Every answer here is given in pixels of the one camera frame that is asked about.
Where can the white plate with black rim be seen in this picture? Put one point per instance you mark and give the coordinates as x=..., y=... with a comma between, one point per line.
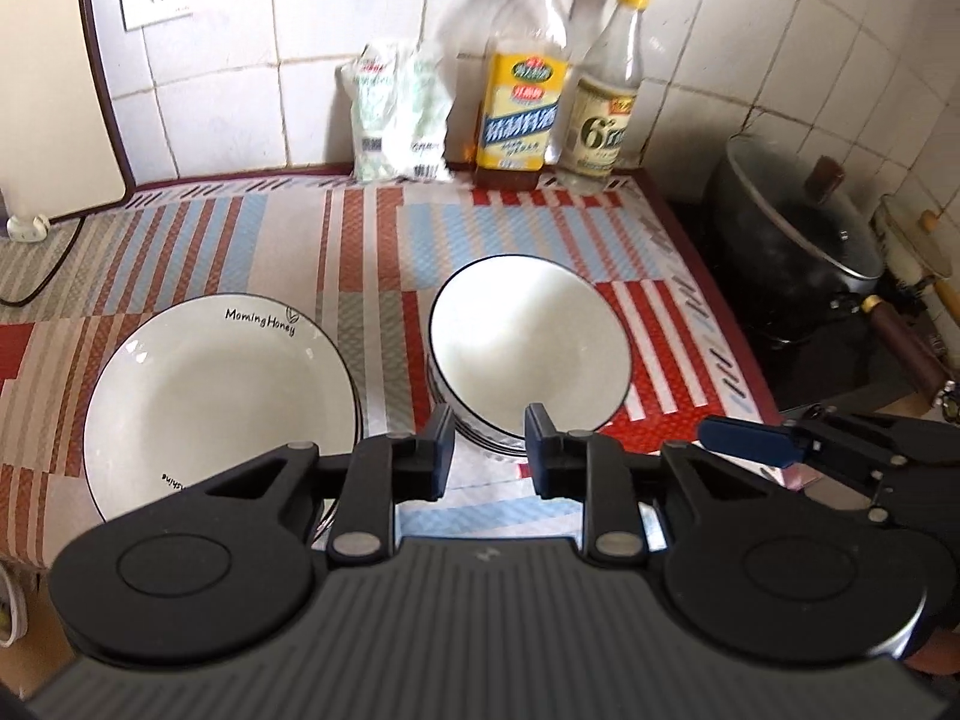
x=210, y=405

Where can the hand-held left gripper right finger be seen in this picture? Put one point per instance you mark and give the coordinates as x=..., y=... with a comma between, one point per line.
x=536, y=450

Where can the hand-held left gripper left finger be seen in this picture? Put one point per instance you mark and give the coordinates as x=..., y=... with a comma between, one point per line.
x=444, y=454

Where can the white plastic bag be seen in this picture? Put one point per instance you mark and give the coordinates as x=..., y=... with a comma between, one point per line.
x=390, y=112

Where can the large white bowl black rim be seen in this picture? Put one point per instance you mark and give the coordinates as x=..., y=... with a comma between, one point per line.
x=525, y=345

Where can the patchwork table mat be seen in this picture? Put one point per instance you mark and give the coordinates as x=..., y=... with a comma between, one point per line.
x=375, y=240

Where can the black pot with glass lid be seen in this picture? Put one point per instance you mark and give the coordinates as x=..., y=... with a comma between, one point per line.
x=825, y=371

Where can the white plug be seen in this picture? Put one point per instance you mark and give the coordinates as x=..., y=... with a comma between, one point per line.
x=26, y=229

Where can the white appliance with brown trim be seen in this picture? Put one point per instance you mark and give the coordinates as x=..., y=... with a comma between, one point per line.
x=45, y=90

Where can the glass pot lid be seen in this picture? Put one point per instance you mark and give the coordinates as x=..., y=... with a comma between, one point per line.
x=810, y=232

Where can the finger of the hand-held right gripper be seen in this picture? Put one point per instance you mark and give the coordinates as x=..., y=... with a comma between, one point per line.
x=750, y=441
x=862, y=421

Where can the clear vinegar bottle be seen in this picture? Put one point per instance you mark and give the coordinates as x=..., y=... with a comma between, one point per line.
x=600, y=127

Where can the yellow label oil bottle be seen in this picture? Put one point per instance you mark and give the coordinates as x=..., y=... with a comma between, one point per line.
x=517, y=112

